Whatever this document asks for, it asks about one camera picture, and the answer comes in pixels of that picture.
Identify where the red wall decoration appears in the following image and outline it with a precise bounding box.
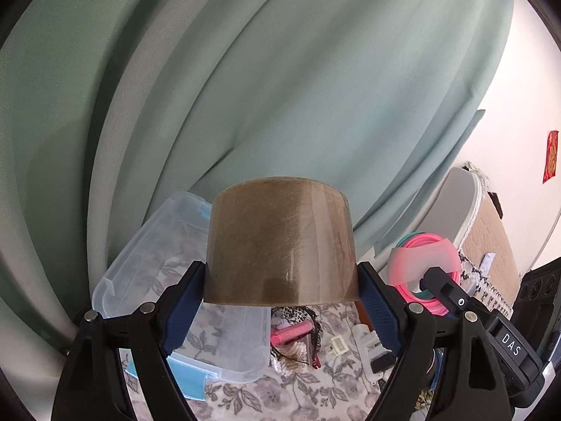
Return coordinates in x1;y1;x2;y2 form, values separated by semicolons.
542;130;559;182

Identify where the brown packing tape roll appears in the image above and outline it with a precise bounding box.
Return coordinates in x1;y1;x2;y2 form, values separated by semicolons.
203;177;358;307

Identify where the white power strip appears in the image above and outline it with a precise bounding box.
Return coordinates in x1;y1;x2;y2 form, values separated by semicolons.
351;324;396;383

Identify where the beige lace furniture cover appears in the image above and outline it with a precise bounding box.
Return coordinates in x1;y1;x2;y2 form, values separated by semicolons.
459;162;521;318

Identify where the floral fleece blanket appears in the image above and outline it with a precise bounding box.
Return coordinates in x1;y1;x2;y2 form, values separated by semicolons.
118;301;396;421

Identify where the pink hair roller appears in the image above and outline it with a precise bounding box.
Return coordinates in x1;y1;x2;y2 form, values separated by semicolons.
270;320;314;347

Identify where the pink teal hair tie bundle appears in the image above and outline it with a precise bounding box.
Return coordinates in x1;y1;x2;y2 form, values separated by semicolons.
386;232;463;317

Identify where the clear plastic storage box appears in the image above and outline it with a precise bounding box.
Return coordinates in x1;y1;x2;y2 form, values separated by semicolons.
90;190;272;402

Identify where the green curtain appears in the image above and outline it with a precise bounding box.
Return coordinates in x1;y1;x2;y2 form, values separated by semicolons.
1;0;513;336

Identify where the leopard print scrunchie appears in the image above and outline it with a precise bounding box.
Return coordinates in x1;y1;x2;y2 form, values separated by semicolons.
270;306;323;364

